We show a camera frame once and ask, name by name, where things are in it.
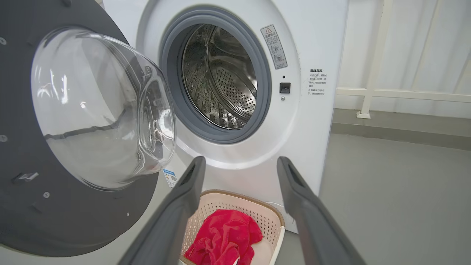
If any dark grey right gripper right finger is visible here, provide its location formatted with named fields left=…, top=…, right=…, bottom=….
left=277, top=156, right=366, bottom=265

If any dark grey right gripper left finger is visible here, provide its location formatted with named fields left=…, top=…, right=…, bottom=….
left=118, top=156, right=206, bottom=265

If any red garment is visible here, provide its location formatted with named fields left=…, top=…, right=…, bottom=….
left=183, top=209, right=263, bottom=265

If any black glass washing machine door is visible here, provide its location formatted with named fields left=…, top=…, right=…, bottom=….
left=0, top=0, right=176, bottom=257

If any cream perforated laundry basket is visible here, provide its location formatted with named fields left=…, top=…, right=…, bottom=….
left=178, top=190, right=286, bottom=265

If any white washing machine body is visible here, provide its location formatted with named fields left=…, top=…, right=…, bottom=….
left=103, top=0, right=350, bottom=234

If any steel washing drum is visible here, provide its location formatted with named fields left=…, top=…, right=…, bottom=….
left=181, top=24, right=258, bottom=130

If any grey rubber door gasket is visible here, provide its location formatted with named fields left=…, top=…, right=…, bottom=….
left=159, top=6, right=272, bottom=145

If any blue energy label sticker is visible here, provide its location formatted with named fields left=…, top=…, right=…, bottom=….
left=163, top=169, right=178, bottom=189

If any printed text notice sticker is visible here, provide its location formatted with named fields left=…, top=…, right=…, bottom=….
left=307, top=68, right=329, bottom=97

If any white metal railing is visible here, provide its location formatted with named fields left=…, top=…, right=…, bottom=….
left=336, top=0, right=471, bottom=119

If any grey warning sticker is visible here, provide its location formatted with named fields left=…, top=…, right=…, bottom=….
left=261, top=24, right=288, bottom=70

